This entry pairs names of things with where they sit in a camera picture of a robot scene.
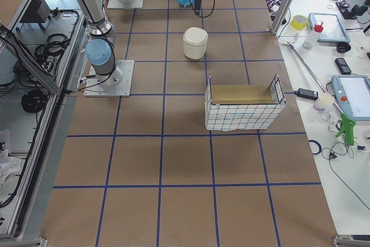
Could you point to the white lidded trash can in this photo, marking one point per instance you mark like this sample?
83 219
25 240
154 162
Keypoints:
195 42

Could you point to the long metal rod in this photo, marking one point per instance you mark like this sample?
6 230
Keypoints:
295 51

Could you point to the yellow tape roll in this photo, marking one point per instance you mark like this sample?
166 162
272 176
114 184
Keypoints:
299 22

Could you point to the checkered cloth covered box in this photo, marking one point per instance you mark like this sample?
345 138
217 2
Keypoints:
243 107

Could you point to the clear bottle red cap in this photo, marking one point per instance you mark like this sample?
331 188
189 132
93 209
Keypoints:
313 37

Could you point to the blue teach pendant tablet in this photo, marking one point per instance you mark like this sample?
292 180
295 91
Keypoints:
333 29

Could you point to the black power adapter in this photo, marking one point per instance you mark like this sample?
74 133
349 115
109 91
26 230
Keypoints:
307 94

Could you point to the green plastic clamp tool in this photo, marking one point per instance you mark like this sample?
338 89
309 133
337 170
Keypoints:
347 128

